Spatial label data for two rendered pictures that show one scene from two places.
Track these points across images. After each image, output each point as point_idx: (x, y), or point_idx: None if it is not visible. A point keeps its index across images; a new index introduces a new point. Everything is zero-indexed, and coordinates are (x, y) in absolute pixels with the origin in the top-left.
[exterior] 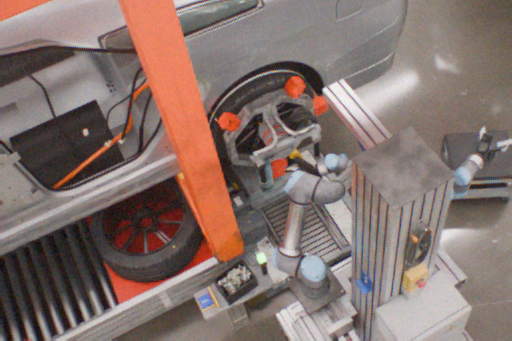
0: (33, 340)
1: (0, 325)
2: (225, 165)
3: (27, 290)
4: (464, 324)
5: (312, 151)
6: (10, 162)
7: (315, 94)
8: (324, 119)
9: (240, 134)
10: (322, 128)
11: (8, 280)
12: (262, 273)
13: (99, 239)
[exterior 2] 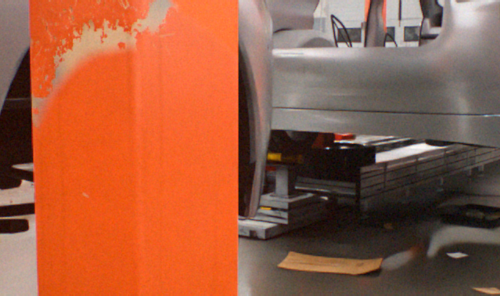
0: (338, 135)
1: (379, 160)
2: (337, 228)
3: (401, 194)
4: None
5: (260, 225)
6: (362, 27)
7: (299, 255)
8: (272, 250)
9: (299, 134)
10: (268, 247)
11: (420, 194)
12: None
13: (350, 141)
